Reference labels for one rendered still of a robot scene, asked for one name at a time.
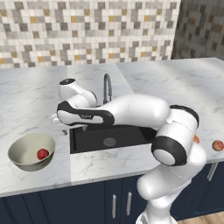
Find grey curved tap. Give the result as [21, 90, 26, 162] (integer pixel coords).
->
[101, 73, 114, 106]

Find red orange round fruit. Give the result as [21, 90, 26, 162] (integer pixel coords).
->
[211, 139, 224, 152]

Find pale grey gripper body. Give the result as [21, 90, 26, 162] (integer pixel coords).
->
[51, 113, 88, 130]

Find red round vegetable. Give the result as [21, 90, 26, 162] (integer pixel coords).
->
[36, 148, 50, 161]

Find wide dark blue cupboard door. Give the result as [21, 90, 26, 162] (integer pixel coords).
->
[0, 181, 107, 224]

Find silver cupboard handle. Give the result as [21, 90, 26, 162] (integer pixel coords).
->
[125, 191, 133, 216]
[206, 161, 219, 182]
[111, 193, 117, 220]

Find pale grey bowl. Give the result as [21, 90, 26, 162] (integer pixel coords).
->
[7, 132, 57, 172]

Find narrow dark blue cupboard door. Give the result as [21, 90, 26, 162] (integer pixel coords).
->
[104, 177, 124, 224]
[122, 174, 151, 224]

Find black sink basin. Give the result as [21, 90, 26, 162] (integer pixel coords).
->
[68, 124, 158, 155]

